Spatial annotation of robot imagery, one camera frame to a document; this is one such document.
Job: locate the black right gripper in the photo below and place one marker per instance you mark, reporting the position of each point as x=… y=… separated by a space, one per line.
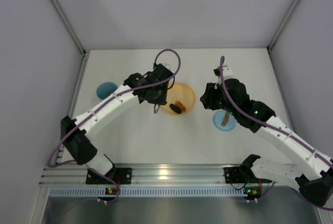
x=208 y=98

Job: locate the metal serving tongs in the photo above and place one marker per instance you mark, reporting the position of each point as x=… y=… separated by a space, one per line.
x=156 y=108

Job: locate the slotted cable duct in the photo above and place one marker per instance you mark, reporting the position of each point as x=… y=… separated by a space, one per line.
x=219 y=191

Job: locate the light blue cylindrical container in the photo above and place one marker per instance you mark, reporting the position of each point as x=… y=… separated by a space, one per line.
x=105 y=89

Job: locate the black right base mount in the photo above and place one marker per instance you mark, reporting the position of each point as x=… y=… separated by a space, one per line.
x=236 y=174

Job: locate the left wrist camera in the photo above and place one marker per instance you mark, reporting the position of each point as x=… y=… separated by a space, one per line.
x=160 y=65

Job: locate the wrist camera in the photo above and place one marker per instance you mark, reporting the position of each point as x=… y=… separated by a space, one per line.
x=227 y=73
x=160 y=65

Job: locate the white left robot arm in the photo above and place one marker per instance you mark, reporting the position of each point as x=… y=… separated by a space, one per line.
x=78 y=133

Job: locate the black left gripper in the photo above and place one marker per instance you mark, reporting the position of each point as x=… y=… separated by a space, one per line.
x=158 y=97

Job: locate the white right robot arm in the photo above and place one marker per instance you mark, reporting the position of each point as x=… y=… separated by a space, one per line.
x=310 y=172

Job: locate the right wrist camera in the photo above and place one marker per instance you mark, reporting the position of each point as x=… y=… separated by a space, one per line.
x=227 y=73

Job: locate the lower brown fried piece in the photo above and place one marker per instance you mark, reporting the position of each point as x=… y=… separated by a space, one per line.
x=180 y=106

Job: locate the light blue lid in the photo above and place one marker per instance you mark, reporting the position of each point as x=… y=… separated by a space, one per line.
x=217 y=120

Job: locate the black spiky sea cucumber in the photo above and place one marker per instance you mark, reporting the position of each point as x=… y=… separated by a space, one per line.
x=175 y=108

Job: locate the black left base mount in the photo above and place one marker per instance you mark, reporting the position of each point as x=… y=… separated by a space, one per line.
x=122 y=176

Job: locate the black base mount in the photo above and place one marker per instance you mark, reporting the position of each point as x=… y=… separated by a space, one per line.
x=122 y=176
x=236 y=174

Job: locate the aluminium mounting rail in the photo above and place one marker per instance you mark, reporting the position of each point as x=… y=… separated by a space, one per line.
x=143 y=175

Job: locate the brown lid handle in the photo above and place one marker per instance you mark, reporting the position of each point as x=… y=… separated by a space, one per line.
x=225 y=119

